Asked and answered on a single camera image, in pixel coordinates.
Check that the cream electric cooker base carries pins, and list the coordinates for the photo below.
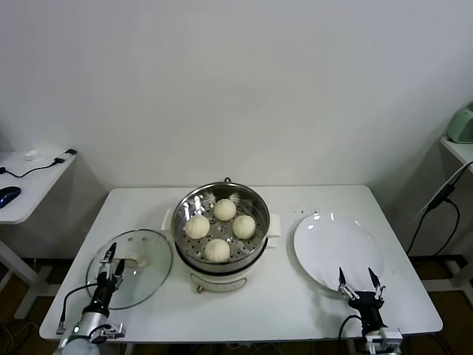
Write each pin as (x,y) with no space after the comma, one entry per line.
(218,283)

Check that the blue computer mouse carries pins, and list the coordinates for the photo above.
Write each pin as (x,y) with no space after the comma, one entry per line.
(9,196)

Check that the small white desk object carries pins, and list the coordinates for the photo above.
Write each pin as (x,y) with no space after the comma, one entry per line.
(32,155)

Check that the pale green appliance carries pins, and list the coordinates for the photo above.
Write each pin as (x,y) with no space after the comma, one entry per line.
(462,124)

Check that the perforated steel steamer basket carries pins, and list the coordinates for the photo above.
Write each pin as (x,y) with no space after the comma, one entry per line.
(192,207)

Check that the white side desk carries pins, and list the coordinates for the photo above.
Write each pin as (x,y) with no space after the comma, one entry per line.
(33,185)

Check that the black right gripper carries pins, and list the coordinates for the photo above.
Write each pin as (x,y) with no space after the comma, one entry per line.
(367,307)

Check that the white round plate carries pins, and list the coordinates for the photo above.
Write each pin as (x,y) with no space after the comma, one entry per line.
(332,244)

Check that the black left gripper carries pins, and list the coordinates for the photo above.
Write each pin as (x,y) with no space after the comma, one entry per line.
(103,292)

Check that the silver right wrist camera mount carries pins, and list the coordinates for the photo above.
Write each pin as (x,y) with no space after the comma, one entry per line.
(391,333)

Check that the white steamed baozi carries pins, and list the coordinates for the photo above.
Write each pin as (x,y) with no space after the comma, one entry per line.
(244,226)
(225,209)
(197,227)
(217,250)

